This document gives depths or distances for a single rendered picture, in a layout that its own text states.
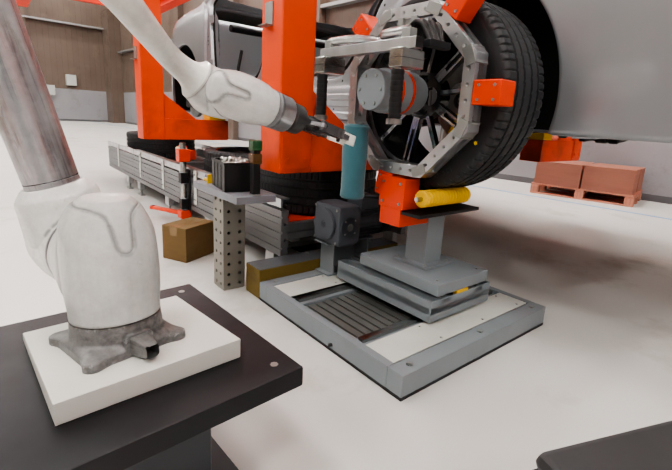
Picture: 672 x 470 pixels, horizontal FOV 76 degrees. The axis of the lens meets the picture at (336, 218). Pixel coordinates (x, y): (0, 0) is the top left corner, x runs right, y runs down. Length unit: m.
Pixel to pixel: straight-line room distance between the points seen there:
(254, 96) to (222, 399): 0.61
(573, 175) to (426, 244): 4.06
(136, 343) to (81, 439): 0.16
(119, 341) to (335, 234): 1.10
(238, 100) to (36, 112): 0.37
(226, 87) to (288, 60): 0.84
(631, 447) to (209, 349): 0.67
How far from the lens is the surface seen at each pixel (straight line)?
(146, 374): 0.81
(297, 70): 1.81
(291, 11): 1.82
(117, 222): 0.81
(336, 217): 1.74
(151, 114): 3.56
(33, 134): 0.98
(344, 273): 1.81
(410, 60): 1.23
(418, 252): 1.67
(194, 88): 1.11
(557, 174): 5.61
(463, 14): 1.42
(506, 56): 1.39
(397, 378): 1.28
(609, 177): 5.52
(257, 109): 1.00
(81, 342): 0.87
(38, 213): 0.98
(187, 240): 2.27
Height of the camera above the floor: 0.76
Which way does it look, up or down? 13 degrees down
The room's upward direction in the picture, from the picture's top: 3 degrees clockwise
